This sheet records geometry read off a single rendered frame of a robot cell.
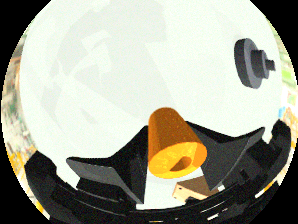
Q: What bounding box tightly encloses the orange knob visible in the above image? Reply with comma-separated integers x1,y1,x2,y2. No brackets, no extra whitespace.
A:
148,108,208,179

